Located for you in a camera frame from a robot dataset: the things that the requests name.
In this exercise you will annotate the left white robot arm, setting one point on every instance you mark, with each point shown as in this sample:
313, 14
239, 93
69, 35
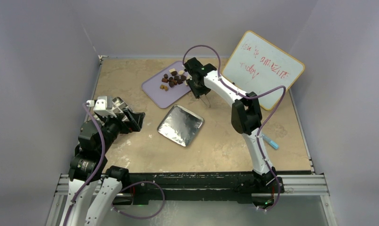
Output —
88, 191

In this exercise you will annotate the yellow framed whiteboard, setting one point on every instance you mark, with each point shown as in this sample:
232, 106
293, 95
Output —
256, 65

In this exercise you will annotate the silver square tin lid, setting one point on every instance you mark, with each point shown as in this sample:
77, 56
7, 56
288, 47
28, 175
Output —
180, 125

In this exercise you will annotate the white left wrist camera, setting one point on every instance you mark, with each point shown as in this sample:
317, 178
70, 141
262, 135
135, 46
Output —
102, 106

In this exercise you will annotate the pink divided chocolate tin box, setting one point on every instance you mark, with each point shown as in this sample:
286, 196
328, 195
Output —
117, 102

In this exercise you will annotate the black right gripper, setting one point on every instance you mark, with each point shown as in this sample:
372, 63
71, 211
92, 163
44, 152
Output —
198, 93

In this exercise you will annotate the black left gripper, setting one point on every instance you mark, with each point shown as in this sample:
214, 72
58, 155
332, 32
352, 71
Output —
135, 119

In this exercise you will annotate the light blue marker pen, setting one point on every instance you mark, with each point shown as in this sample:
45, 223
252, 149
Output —
273, 144

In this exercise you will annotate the lavender plastic tray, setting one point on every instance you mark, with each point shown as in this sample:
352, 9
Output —
160, 97

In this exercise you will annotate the aluminium frame rail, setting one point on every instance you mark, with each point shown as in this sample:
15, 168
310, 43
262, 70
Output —
234, 181

